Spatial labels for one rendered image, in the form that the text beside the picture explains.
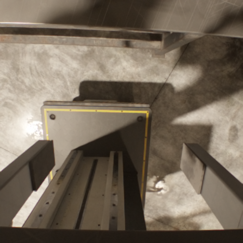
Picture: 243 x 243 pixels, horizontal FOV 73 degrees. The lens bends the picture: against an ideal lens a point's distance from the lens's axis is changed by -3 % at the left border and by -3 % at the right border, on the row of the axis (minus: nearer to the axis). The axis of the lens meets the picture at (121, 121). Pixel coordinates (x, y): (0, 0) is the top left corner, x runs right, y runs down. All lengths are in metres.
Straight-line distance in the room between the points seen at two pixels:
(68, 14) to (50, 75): 0.97
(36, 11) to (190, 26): 0.41
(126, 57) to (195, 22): 0.88
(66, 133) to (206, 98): 1.11
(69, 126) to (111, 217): 0.65
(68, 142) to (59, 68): 0.59
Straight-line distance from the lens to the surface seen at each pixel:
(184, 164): 0.17
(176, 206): 1.92
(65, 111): 1.11
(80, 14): 0.53
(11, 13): 0.59
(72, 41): 1.19
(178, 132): 1.52
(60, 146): 1.20
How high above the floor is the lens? 1.36
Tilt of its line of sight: 75 degrees down
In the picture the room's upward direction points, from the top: 178 degrees clockwise
